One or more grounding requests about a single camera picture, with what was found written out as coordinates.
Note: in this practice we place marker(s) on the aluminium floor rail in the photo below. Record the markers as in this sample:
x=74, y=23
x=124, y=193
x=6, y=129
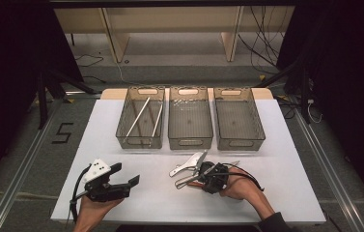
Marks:
x=330, y=174
x=18, y=174

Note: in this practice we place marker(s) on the black metal stand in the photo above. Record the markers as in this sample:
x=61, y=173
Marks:
x=304, y=96

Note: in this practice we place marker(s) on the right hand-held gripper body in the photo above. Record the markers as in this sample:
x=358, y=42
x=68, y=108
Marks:
x=217, y=179

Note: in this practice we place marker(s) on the silver metal chopstick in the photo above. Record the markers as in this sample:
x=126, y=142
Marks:
x=137, y=117
x=157, y=119

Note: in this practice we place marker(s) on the beige wooden desk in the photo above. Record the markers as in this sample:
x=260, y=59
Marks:
x=170, y=19

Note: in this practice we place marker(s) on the white ceramic spoon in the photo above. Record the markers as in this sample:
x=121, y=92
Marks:
x=189, y=162

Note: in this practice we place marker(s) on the black tripod stand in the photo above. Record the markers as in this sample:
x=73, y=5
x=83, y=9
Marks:
x=42, y=103

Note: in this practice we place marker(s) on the translucent grey plastic bin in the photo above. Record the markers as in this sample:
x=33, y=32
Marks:
x=141, y=141
x=238, y=121
x=190, y=121

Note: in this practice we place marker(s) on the person's right hand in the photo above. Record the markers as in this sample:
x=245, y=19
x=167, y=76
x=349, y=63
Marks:
x=244, y=190

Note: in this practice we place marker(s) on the dark curtain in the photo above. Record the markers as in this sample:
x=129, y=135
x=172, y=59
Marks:
x=347, y=64
x=9, y=64

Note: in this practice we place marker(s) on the person's left hand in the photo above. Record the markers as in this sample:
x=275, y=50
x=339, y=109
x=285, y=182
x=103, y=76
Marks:
x=94, y=212

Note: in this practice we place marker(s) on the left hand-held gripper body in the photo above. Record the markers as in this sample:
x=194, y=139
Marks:
x=108, y=191

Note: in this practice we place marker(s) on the white table mat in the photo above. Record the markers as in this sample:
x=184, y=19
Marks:
x=157, y=203

